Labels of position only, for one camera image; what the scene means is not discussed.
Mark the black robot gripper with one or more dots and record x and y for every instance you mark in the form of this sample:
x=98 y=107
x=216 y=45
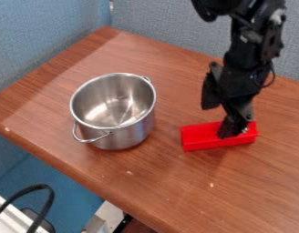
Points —
x=231 y=87

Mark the red plastic block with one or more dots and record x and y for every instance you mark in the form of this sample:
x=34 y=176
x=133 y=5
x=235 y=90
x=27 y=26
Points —
x=200 y=136

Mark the stainless steel pot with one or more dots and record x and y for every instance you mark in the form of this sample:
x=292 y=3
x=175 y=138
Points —
x=112 y=108

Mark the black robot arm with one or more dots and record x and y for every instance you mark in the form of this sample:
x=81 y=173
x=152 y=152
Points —
x=256 y=23

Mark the white box with black base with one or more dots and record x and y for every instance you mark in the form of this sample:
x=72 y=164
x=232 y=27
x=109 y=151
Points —
x=13 y=220

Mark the grey table leg bracket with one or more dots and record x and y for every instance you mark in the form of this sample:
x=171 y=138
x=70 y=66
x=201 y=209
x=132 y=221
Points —
x=105 y=220

